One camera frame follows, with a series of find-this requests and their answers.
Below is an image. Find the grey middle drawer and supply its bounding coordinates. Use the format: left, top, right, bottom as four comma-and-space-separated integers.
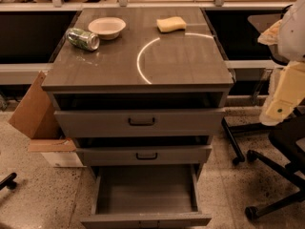
76, 136, 212, 166

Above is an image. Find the white bowl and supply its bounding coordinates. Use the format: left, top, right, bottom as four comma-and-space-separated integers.
88, 17, 126, 40

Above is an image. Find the black office chair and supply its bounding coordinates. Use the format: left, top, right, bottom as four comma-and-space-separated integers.
244, 107, 305, 221

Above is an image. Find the yellow sponge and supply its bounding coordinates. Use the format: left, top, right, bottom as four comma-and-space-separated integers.
156, 16, 187, 32

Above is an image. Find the black side table stand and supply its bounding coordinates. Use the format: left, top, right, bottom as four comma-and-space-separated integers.
221, 4, 305, 166

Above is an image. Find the green soda can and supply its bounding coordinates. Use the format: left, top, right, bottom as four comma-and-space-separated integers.
66, 28, 100, 52

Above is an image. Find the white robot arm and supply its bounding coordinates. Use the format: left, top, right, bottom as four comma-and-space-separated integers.
257, 0, 305, 126

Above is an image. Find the grey drawer cabinet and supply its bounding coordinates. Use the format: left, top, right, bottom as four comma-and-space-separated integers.
41, 6, 235, 180

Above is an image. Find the grey top drawer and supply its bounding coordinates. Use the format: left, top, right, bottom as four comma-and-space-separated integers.
54, 93, 224, 138

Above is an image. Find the brown cardboard box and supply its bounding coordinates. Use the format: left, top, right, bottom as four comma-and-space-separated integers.
9, 72, 83, 168

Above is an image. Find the black chair caster left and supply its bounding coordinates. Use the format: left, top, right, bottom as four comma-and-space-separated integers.
0, 173, 17, 190

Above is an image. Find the grey bottom drawer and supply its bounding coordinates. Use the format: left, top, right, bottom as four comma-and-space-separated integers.
81, 164, 212, 229

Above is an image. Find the grey drawer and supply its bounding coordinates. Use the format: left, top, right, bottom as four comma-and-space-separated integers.
76, 136, 212, 166
54, 93, 224, 138
81, 164, 212, 229

